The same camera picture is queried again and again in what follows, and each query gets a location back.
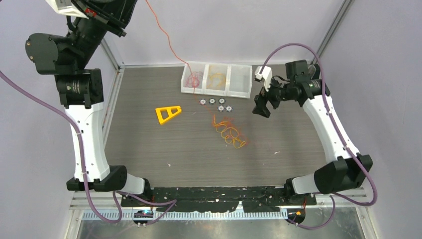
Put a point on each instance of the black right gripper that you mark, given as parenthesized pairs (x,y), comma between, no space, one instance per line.
(261,100)

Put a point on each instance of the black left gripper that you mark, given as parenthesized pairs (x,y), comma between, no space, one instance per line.
(110,14)

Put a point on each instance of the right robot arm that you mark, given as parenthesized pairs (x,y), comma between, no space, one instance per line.
(345,166)

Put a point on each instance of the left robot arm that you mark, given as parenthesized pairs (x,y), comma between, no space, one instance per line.
(81,90)

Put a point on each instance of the right clear plastic bin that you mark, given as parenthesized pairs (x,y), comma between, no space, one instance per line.
(240,81)

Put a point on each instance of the clear plastic bin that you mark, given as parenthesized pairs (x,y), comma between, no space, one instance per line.
(216,79)
(192,78)
(240,81)

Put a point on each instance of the black wedge stand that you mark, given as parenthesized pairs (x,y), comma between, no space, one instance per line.
(314,71)

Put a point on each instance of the middle clear plastic bin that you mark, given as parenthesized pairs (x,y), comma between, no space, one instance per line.
(216,79)

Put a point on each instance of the left clear plastic bin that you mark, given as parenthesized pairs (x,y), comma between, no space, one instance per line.
(192,78)

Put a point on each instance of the yellow triangular plastic part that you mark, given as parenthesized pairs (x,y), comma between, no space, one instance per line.
(165,114)

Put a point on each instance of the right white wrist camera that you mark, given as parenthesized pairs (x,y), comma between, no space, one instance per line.
(263,74)

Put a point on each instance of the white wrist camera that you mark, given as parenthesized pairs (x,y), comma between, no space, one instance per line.
(66,7)
(263,74)

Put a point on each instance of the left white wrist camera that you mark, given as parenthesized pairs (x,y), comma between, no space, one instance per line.
(66,7)

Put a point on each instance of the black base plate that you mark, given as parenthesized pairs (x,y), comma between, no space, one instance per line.
(218,199)

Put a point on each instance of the white slotted cable duct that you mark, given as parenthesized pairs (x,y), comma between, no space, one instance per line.
(148,215)

